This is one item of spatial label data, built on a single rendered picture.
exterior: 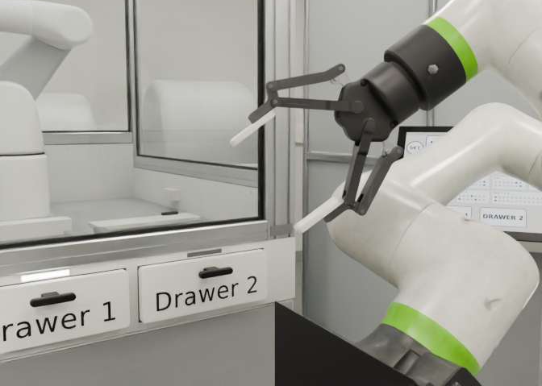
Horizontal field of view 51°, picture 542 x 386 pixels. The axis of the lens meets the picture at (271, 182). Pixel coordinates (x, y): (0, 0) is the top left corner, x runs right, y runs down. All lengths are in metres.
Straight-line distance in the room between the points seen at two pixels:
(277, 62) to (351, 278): 2.00
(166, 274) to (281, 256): 0.29
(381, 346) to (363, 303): 2.37
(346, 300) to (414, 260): 2.45
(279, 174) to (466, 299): 0.66
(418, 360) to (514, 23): 0.39
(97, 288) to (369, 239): 0.55
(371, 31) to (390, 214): 2.23
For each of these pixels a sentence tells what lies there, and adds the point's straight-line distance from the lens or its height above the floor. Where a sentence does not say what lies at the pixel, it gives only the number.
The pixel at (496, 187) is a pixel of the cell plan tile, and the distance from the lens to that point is 1.37.
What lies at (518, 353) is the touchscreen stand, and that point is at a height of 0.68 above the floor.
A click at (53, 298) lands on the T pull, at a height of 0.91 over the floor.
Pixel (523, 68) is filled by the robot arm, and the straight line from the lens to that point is 0.71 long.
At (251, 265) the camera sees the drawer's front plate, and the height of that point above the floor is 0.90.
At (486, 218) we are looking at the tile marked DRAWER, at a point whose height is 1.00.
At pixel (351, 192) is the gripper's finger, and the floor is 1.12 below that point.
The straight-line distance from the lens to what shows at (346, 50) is 3.10.
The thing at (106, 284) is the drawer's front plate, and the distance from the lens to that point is 1.11.
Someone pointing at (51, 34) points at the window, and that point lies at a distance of 1.10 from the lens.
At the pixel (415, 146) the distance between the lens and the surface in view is 1.44.
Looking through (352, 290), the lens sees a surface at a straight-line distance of 3.13.
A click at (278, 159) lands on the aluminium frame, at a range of 1.27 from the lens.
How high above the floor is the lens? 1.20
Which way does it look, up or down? 6 degrees down
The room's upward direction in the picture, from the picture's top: straight up
